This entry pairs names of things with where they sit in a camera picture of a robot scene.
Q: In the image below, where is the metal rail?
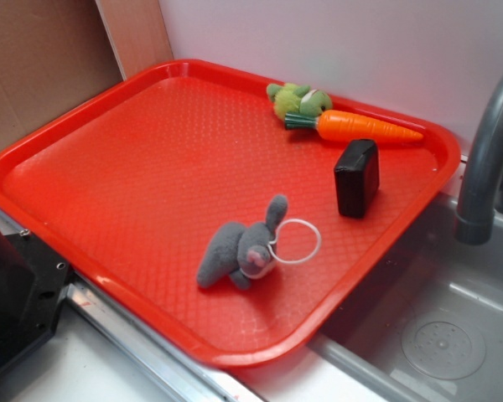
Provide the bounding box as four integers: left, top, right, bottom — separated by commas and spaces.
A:
0, 196, 261, 402

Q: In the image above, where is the black box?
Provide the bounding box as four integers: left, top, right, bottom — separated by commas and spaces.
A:
334, 139, 380, 219

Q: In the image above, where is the brown cardboard sheet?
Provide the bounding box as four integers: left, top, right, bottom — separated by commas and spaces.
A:
0, 1, 122, 151

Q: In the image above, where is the grey faucet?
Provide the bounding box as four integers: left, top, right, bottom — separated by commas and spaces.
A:
454, 76, 503, 245

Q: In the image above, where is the grey plastic sink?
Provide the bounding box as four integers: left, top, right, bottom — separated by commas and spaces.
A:
309, 195, 503, 401

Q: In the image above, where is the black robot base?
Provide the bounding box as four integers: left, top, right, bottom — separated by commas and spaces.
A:
0, 231, 72, 374

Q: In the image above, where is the green plush toy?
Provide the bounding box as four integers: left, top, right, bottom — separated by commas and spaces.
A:
266, 83, 333, 121

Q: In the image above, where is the orange plastic carrot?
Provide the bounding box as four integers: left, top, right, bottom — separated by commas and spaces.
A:
284, 110, 424, 144

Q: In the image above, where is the grey plush bunny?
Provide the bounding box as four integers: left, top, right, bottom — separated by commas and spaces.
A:
196, 193, 323, 291

